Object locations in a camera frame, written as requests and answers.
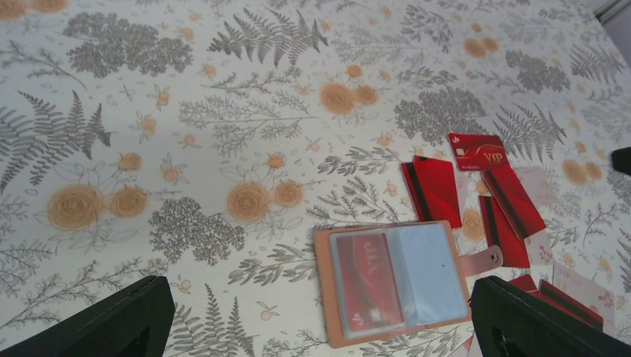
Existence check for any red card black stripe right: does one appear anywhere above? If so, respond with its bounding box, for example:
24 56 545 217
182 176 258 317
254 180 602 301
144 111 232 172
538 280 603 332

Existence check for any red card pair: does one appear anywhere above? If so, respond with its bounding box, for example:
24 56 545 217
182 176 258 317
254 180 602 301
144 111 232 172
400 156 462 229

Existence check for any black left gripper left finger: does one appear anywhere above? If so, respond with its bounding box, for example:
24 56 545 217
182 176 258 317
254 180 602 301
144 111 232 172
1 275 175 356

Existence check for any red VIP card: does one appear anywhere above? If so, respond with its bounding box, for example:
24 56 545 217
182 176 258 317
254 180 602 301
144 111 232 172
448 132 509 172
509 274 539 298

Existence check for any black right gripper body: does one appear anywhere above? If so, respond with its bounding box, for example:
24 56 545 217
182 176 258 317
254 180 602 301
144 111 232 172
611 147 631 176

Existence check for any red card black stripe upright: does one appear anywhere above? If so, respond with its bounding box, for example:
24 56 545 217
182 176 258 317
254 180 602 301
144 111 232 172
478 196 531 268

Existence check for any tan leather card holder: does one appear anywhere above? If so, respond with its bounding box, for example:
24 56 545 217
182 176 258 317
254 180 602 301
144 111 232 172
313 220 504 349

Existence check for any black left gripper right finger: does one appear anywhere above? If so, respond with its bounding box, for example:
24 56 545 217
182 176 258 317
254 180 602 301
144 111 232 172
470 276 630 356

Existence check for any red card black stripe middle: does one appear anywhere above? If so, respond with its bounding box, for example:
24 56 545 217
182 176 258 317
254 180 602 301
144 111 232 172
482 165 546 239

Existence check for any white VIP card centre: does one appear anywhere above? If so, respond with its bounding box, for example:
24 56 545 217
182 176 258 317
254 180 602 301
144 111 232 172
552 262 615 334

